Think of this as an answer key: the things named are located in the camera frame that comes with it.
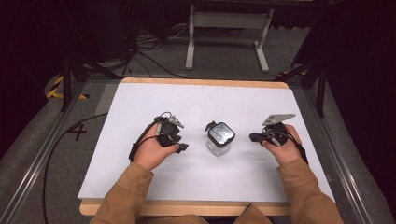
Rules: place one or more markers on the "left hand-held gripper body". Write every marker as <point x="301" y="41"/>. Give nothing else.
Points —
<point x="169" y="129"/>

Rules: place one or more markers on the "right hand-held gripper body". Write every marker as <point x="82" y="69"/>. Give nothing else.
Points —
<point x="277" y="132"/>

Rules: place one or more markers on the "square glass jar black lid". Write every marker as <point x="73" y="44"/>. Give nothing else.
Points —
<point x="221" y="135"/>

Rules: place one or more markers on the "person's right hand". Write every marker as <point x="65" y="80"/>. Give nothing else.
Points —
<point x="285" y="152"/>

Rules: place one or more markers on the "person's left hand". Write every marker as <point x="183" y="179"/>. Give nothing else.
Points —
<point x="153" y="152"/>

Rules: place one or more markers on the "white sheet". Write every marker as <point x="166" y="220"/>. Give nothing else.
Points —
<point x="202" y="102"/>

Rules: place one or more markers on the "black tripod stand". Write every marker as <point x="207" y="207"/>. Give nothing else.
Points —
<point x="67" y="81"/>
<point x="320" y="84"/>

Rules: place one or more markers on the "person's tan clothing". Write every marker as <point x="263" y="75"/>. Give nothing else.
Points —
<point x="252" y="216"/>

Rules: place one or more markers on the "yellow black hazard tape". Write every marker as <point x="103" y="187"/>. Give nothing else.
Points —
<point x="54" y="91"/>

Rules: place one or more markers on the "grey metal rail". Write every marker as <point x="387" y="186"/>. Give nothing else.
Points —
<point x="34" y="165"/>
<point x="339" y="158"/>

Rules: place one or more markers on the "white metal table frame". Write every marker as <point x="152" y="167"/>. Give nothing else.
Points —
<point x="229" y="20"/>

